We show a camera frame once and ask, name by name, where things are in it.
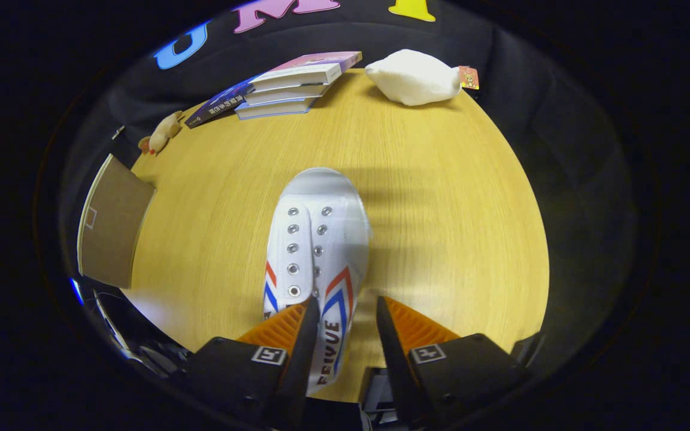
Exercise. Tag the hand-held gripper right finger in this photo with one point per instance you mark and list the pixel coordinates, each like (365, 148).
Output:
(396, 371)

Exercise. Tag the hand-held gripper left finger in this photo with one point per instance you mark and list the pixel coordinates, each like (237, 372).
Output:
(300, 371)

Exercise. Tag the white canvas shoe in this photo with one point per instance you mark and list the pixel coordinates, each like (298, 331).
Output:
(321, 251)

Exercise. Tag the brown fabric storage box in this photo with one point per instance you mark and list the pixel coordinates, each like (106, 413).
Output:
(111, 227)

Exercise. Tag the brown plush dog toy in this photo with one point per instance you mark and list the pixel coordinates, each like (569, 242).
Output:
(162, 134)

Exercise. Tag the white cover book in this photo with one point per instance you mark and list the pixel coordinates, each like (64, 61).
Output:
(285, 94)

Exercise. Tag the dark blue book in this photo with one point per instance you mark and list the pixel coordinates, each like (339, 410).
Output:
(213, 108)

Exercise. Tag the white plush toy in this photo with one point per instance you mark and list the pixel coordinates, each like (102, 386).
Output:
(411, 78)

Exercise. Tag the pink cover book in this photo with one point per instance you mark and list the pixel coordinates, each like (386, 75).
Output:
(309, 72)

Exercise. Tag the small white clip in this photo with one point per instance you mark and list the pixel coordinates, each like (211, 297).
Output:
(117, 132)

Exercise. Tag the black backdrop cloth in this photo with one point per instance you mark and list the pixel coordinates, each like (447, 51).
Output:
(321, 36)

